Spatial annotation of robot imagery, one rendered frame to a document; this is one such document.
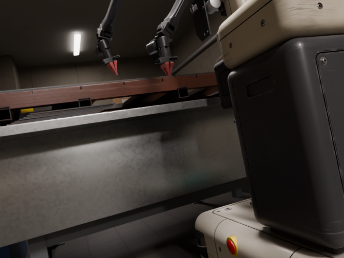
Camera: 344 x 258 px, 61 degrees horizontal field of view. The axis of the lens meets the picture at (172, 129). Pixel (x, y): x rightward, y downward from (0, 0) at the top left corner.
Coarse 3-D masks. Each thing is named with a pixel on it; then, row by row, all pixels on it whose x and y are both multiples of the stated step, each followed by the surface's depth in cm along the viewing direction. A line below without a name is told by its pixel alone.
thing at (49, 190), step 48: (0, 144) 100; (48, 144) 106; (96, 144) 113; (144, 144) 121; (192, 144) 130; (0, 192) 99; (48, 192) 104; (96, 192) 111; (144, 192) 119; (0, 240) 97
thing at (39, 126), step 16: (112, 112) 101; (128, 112) 103; (144, 112) 106; (160, 112) 108; (176, 112) 133; (0, 128) 87; (16, 128) 88; (32, 128) 90; (48, 128) 92; (64, 128) 113; (80, 128) 115
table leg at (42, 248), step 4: (40, 236) 110; (44, 236) 111; (28, 240) 108; (32, 240) 109; (36, 240) 109; (40, 240) 110; (44, 240) 110; (28, 244) 108; (32, 244) 109; (36, 244) 109; (40, 244) 110; (44, 244) 110; (32, 248) 109; (36, 248) 109; (40, 248) 110; (44, 248) 110; (32, 252) 108; (36, 252) 109; (40, 252) 109; (44, 252) 110; (32, 256) 108; (36, 256) 109; (40, 256) 109; (44, 256) 110; (48, 256) 110
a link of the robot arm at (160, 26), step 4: (160, 24) 146; (160, 28) 144; (160, 32) 144; (156, 36) 148; (160, 36) 147; (168, 36) 147; (152, 40) 151; (168, 40) 149; (172, 40) 148; (148, 44) 150; (152, 44) 147; (148, 48) 149; (152, 48) 148; (148, 52) 150; (152, 52) 150; (156, 52) 150
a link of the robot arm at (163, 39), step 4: (164, 36) 143; (156, 40) 147; (160, 40) 143; (164, 40) 143; (156, 44) 147; (160, 44) 143; (164, 44) 143; (168, 44) 145; (156, 48) 148; (160, 48) 145
